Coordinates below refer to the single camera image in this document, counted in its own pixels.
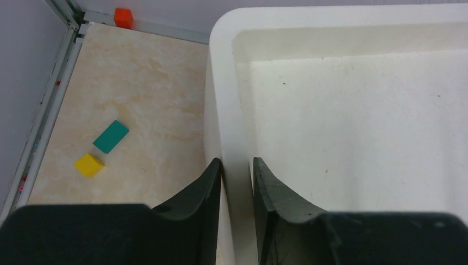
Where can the orange red cube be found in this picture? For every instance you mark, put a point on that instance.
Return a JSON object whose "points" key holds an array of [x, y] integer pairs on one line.
{"points": [[123, 18]]}

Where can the small yellow cube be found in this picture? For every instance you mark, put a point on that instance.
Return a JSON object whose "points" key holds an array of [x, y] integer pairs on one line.
{"points": [[88, 165]]}

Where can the white drawer organizer cabinet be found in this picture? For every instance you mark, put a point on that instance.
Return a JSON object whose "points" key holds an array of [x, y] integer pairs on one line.
{"points": [[356, 108]]}

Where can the teal toy block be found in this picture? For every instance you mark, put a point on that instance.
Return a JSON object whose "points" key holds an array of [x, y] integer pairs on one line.
{"points": [[110, 137]]}

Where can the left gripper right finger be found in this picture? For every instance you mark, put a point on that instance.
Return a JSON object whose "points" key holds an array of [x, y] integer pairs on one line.
{"points": [[291, 230]]}

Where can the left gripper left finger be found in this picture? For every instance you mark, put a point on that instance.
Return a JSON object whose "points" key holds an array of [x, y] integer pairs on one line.
{"points": [[182, 230]]}

